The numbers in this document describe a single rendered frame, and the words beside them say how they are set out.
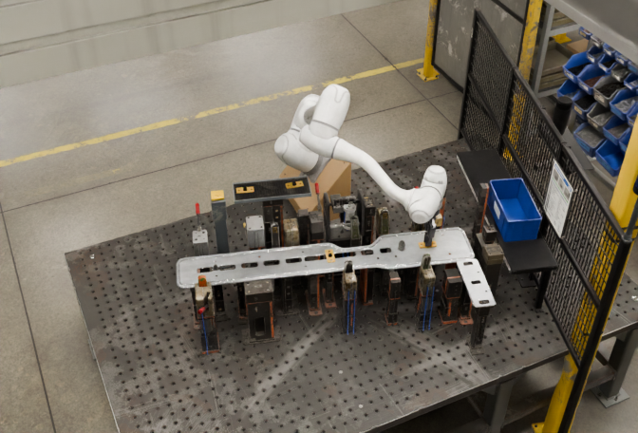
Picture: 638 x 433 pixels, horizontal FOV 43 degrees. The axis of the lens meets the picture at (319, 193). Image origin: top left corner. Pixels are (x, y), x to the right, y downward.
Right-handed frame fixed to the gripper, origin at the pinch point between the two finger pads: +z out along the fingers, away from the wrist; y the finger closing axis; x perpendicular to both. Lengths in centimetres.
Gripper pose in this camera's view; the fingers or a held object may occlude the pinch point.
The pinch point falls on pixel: (428, 238)
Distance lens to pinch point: 385.2
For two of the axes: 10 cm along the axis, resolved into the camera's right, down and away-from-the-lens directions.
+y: 1.5, 6.3, -7.6
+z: 0.0, 7.7, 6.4
